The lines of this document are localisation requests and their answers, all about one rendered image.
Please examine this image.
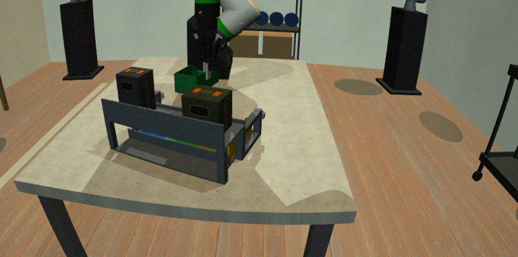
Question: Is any green bin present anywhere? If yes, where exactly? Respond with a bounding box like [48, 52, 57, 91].
[174, 65, 219, 94]

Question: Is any yellow bin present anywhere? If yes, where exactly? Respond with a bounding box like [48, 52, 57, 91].
[196, 127, 252, 160]

